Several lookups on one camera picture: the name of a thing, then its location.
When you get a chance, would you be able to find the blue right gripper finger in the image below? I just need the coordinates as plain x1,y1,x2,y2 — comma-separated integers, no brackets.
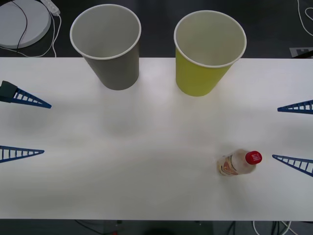
272,154,313,178
277,99,313,114

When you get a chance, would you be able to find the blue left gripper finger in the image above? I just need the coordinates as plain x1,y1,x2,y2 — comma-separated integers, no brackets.
0,80,52,110
0,145,45,164

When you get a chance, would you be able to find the clear bottle with red cap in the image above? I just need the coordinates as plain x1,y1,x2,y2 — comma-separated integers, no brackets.
217,148,263,177

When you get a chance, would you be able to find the grey marker tag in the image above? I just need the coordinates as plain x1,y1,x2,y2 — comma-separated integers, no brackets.
290,46,313,59

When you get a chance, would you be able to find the white round stand base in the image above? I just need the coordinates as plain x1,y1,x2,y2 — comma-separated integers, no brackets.
0,0,52,49

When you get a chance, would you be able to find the grey plastic bin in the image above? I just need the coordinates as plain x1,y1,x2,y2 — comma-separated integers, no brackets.
69,4,142,91

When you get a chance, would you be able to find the white power strip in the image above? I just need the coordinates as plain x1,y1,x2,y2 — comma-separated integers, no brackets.
40,0,61,16

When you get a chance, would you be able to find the yellow-green plastic bin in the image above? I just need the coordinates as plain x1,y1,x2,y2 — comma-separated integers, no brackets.
174,10,247,97

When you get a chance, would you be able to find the white cable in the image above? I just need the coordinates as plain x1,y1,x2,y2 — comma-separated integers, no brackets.
0,13,62,58
252,220,295,235
297,0,313,35

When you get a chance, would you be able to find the black cable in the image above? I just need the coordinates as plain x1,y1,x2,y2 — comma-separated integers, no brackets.
9,0,28,49

